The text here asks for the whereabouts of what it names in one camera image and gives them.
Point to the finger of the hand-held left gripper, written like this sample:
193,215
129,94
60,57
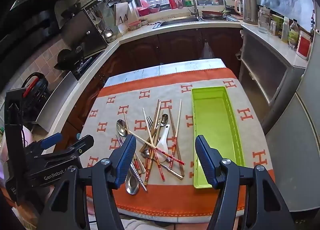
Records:
82,145
51,140

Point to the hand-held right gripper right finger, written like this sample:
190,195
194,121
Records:
203,160

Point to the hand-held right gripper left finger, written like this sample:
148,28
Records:
126,160

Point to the steel spoon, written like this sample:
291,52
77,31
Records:
146,154
164,119
131,185
121,127

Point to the brown wooden chopstick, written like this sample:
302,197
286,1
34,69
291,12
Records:
155,110
148,175

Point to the green plastic tray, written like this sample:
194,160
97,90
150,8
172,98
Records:
215,125

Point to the steel fork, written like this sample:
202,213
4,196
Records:
149,126

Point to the white ceramic spoon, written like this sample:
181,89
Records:
163,142

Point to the stainless steel panel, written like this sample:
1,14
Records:
57,105

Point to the orange grey printed blanket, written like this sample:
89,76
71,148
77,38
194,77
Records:
160,197

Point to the gas stove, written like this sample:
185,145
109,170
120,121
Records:
87,64

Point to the black wok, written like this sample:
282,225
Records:
67,57

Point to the grey metal cabinet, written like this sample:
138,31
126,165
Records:
267,70

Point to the dark metal box appliance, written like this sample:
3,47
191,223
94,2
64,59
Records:
85,32

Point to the brown wooden kitchen cabinets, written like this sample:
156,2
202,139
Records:
175,47

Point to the white kitchen countertop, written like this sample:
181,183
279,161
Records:
130,35

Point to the pink bowl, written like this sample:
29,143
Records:
134,25

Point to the white cutting board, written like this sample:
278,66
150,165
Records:
122,14

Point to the black range hood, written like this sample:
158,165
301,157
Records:
30,2

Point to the steel kitchen sink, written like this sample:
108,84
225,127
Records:
178,22

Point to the red pan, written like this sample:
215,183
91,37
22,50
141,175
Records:
212,14

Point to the red bowl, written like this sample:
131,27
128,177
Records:
146,11

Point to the red-label white container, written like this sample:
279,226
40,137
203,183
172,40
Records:
303,45

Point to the glass jar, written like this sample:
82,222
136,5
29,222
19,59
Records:
264,20

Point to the white bottle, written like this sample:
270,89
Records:
285,30

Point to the green-label clear bottle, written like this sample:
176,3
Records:
293,35

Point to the green box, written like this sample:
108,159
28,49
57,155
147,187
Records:
277,24

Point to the white pink kettle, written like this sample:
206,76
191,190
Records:
238,6

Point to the steel kitchen faucet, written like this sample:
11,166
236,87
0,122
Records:
193,2

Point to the steel electric kettle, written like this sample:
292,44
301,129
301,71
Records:
250,9

